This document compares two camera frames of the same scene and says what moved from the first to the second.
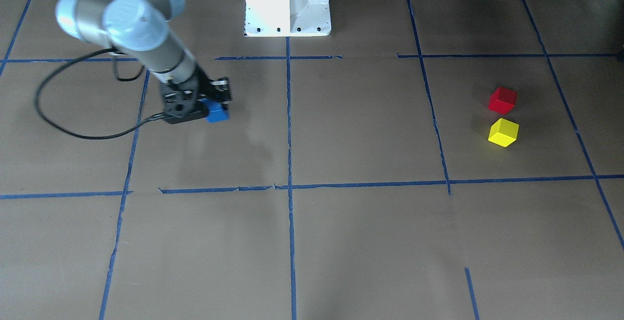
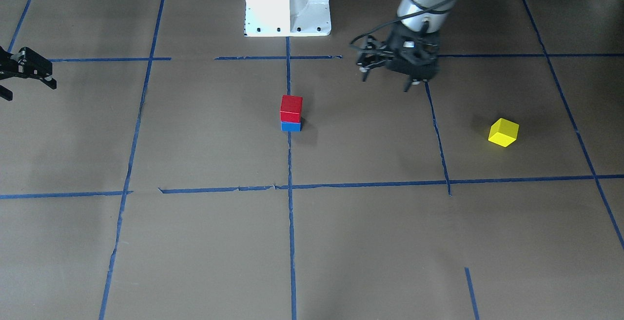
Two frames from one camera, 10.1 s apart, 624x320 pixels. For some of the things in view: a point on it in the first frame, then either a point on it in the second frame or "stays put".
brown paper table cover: [454, 150] stays put
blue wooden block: [216, 112] -> [292, 127]
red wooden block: [502, 100] -> [290, 109]
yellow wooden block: [503, 132] stays put
